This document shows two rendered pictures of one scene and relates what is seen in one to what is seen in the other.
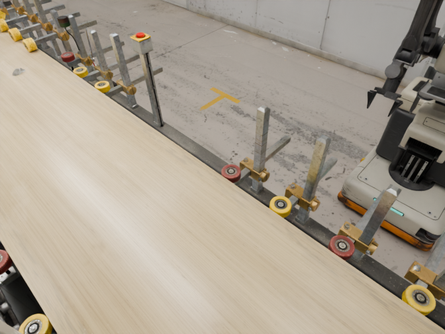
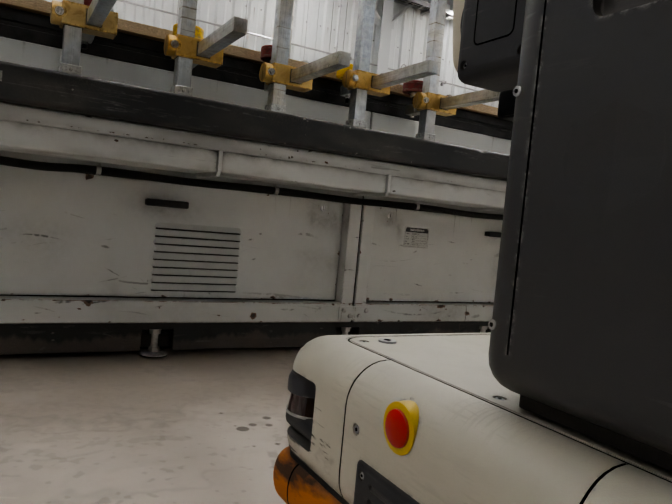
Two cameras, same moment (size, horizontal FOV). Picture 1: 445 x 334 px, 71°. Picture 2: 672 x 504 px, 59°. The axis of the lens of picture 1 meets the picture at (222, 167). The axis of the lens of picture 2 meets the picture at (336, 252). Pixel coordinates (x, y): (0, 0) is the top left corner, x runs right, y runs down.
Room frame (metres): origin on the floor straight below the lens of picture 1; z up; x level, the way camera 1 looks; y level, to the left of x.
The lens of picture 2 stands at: (1.19, -2.00, 0.43)
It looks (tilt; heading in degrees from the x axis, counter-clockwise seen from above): 3 degrees down; 105
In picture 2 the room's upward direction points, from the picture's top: 5 degrees clockwise
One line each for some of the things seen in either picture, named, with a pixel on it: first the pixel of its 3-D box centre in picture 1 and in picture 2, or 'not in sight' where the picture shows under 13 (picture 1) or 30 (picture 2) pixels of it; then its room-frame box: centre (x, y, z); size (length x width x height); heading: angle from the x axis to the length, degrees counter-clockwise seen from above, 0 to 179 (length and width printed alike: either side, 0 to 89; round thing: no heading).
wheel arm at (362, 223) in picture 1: (361, 226); (302, 75); (0.66, -0.53, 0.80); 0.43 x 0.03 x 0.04; 135
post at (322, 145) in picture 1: (311, 185); (363, 48); (0.76, -0.33, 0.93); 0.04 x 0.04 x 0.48; 45
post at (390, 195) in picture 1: (369, 232); (280, 48); (0.58, -0.51, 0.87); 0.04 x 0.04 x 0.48; 45
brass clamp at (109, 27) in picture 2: not in sight; (84, 19); (0.25, -0.85, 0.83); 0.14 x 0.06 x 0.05; 45
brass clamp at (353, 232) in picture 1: (357, 238); (286, 77); (0.60, -0.49, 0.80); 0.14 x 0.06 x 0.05; 45
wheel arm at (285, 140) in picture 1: (260, 161); (452, 103); (1.01, -0.18, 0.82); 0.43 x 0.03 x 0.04; 135
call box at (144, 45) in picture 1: (142, 44); not in sight; (1.47, 0.36, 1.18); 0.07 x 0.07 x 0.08; 45
